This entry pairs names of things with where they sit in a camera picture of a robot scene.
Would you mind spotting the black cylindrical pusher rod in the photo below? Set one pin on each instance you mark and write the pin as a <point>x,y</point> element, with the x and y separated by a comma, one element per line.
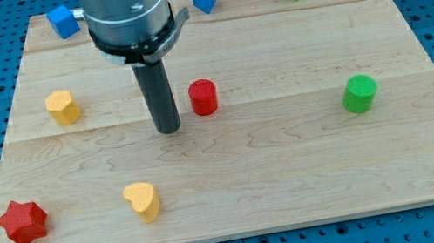
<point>154,85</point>

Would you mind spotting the yellow pentagon block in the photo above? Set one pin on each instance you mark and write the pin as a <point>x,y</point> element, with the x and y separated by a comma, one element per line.
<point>62,107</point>

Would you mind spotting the red star block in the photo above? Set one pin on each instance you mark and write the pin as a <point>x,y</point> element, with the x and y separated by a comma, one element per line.
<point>24,222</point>

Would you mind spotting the yellow heart block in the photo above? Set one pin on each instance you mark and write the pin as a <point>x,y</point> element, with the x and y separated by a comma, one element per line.
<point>144,200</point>

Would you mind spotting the light wooden board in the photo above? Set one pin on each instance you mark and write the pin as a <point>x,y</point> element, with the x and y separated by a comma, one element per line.
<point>280,152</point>

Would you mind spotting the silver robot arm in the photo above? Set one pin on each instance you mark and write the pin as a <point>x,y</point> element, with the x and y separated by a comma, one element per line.
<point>135,32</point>

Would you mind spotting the green cylinder block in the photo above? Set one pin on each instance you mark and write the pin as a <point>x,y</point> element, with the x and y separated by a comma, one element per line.
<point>359,93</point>

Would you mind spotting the red cylinder block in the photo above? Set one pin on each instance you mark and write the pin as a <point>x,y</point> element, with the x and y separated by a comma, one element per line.
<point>203,97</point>

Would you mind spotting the blue cube block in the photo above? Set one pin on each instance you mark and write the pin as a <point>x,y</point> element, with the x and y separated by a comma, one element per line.
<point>63,22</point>

